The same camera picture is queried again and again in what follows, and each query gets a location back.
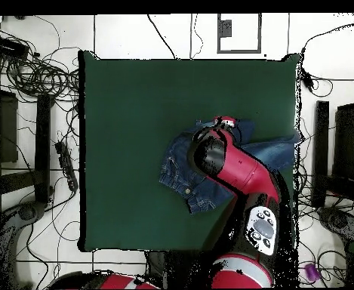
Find blue denim jeans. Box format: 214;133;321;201
159;118;301;215

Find black power adapter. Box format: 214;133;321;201
300;70;316;93

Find dark green table cloth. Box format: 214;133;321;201
78;50;301;254

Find black power strip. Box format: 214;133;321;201
54;140;80;192

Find purple object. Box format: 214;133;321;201
303;262;321;282

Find black box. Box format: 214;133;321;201
0;35;30;60

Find thin black cable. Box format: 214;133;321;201
189;14;204;60

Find black table frame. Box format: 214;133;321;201
0;67;55;206
310;76;354;209

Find thick black cable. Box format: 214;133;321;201
146;14;177;60

